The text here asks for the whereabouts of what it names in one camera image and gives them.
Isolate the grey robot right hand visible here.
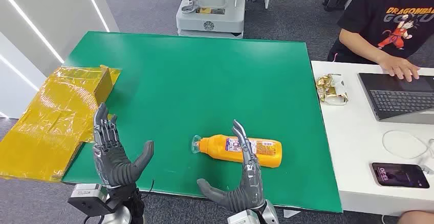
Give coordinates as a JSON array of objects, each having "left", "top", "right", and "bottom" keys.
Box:
[{"left": 197, "top": 120, "right": 266, "bottom": 214}]

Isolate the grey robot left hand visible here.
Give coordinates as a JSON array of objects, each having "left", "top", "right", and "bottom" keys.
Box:
[{"left": 92, "top": 102, "right": 155, "bottom": 189}]

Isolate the orange plastic bottle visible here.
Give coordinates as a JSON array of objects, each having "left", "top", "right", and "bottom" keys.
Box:
[{"left": 191, "top": 134, "right": 283, "bottom": 169}]

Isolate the yellow taped cardboard box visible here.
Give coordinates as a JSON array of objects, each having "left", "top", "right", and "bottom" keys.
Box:
[{"left": 0, "top": 65, "right": 122, "bottom": 183}]

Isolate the gold foil wrapper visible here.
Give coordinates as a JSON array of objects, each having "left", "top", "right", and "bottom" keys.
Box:
[{"left": 315, "top": 74, "right": 349, "bottom": 106}]

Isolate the black smartphone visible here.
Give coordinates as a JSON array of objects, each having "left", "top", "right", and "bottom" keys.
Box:
[{"left": 371, "top": 162, "right": 430, "bottom": 189}]

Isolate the grey laptop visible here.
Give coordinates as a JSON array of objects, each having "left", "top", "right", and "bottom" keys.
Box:
[{"left": 357, "top": 73, "right": 434, "bottom": 125}]

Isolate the person's knee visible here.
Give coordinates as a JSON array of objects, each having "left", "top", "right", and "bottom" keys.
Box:
[{"left": 399, "top": 210, "right": 434, "bottom": 224}]

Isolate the white charger adapter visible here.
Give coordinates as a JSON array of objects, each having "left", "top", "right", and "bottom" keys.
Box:
[{"left": 419, "top": 163, "right": 434, "bottom": 176}]

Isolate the person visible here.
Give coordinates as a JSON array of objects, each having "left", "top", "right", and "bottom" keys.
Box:
[{"left": 327, "top": 0, "right": 434, "bottom": 82}]

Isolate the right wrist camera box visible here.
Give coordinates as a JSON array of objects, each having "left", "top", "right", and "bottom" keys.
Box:
[{"left": 227, "top": 209, "right": 263, "bottom": 224}]

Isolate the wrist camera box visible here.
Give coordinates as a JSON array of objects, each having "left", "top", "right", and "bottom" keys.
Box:
[
  {"left": 67, "top": 183, "right": 110, "bottom": 217},
  {"left": 227, "top": 209, "right": 263, "bottom": 224}
]

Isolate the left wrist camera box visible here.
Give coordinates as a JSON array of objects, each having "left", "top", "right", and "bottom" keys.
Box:
[{"left": 67, "top": 183, "right": 110, "bottom": 217}]

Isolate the white cable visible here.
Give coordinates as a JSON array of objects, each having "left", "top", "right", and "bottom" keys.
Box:
[{"left": 382, "top": 130, "right": 434, "bottom": 161}]

